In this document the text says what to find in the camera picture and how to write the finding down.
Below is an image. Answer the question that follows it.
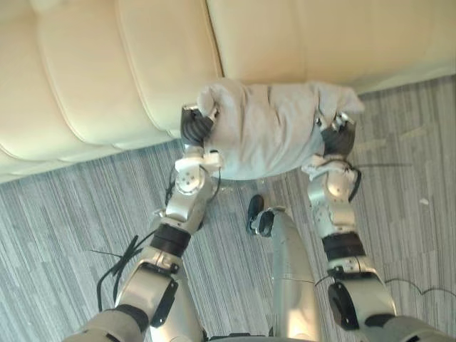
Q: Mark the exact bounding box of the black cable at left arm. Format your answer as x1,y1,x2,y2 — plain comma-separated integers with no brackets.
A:
88,234,157,314

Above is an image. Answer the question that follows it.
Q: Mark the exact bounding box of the robot dark foot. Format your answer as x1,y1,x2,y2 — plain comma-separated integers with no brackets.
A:
245,194,265,235

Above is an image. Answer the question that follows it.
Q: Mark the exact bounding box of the robot silver leg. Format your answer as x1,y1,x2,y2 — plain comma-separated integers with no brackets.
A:
249,205,325,342

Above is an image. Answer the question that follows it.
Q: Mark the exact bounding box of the cream leather sofa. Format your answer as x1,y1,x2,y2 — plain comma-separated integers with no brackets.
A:
0,0,456,185

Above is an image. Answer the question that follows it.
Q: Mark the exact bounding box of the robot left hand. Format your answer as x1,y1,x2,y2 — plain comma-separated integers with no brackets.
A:
180,103,220,147

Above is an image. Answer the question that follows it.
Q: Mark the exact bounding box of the grey cushion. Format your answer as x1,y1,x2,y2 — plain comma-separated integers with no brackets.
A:
197,78,366,180

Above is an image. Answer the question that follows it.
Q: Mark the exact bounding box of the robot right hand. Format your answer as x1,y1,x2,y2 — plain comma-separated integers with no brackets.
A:
314,110,358,157

